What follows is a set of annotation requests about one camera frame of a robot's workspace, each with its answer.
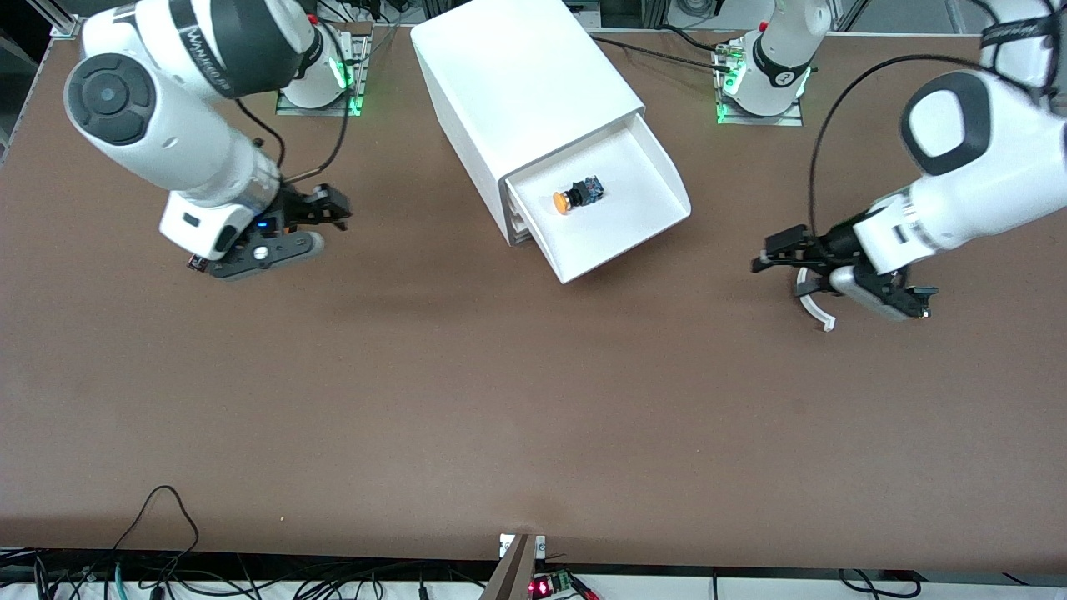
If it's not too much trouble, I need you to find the white drawer holding button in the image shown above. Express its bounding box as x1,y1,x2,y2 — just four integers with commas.
503,111,693,286

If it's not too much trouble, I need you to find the orange push button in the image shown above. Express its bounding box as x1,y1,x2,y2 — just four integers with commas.
552,175,605,217

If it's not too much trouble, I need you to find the white drawer cabinet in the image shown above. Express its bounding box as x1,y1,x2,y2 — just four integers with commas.
410,0,647,248

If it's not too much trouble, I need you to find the white lower shelf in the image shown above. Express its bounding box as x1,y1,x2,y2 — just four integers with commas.
0,573,1067,600

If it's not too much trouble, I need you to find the circuit board with red light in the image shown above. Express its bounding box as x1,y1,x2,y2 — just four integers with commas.
528,569,599,600

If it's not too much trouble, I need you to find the white semicircular bracket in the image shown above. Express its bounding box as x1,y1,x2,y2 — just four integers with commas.
794,267,837,333

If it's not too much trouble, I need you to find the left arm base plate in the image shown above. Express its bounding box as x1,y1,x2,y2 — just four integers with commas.
714,37,804,128

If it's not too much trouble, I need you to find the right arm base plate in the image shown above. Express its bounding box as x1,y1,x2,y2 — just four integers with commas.
275,33,373,118

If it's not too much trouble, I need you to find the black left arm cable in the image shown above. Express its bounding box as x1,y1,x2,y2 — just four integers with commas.
809,53,986,244

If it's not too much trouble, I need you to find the black cable on table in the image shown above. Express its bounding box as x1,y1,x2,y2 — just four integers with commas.
589,35,736,73
654,23,748,54

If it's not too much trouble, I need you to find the aluminium frame profile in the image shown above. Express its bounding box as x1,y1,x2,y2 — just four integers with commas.
25,0,93,41

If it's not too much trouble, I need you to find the thin black looped cable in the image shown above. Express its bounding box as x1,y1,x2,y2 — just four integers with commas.
112,485,202,558

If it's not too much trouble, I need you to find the black cable under table edge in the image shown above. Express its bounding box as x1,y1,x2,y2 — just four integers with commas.
837,568,923,600

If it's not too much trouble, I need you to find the white mounting bracket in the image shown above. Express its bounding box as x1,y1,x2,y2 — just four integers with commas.
498,533,549,559

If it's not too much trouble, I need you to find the grey camera post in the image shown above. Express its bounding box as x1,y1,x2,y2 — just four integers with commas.
479,533,539,600

